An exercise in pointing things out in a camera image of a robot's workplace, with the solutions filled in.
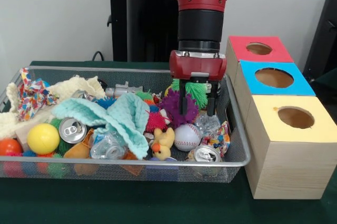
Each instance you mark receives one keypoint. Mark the silver mesh bin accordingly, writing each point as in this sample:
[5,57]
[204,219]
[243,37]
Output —
[105,172]

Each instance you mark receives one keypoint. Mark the purple spiky toy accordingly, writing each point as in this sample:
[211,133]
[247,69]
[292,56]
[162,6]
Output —
[171,105]

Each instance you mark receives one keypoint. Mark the yellow plush duck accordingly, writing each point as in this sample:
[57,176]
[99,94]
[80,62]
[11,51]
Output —
[162,150]

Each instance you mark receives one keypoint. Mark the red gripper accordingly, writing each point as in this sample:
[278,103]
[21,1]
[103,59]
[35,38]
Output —
[197,66]

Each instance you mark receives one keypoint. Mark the white baseball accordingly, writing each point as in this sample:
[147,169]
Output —
[187,137]

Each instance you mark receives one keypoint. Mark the wooden three-hole box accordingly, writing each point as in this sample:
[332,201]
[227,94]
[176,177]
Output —
[289,168]

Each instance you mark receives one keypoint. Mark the small colourful patterned cloth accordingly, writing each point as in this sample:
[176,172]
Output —
[219,136]

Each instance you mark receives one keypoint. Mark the mint knitted cloth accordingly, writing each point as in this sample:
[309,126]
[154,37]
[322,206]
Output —
[123,113]

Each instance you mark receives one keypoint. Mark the cream knitted cloth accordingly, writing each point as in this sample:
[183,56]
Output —
[81,84]

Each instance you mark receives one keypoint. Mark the dark green table cloth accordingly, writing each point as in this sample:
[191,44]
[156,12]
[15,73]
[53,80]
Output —
[131,203]

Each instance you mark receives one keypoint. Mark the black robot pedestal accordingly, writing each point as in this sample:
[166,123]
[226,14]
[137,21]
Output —
[147,29]

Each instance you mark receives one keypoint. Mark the yellow ball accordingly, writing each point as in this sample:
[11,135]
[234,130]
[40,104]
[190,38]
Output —
[43,138]

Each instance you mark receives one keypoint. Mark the large colourful patterned cloth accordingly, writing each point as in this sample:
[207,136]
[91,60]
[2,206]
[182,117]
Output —
[31,97]

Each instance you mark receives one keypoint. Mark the black panel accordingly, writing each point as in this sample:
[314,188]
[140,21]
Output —
[326,37]

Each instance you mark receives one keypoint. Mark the green spiky ball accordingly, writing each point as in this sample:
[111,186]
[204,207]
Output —
[196,90]

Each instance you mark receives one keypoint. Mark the silver drink can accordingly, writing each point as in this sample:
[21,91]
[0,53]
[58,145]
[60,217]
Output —
[208,154]
[72,130]

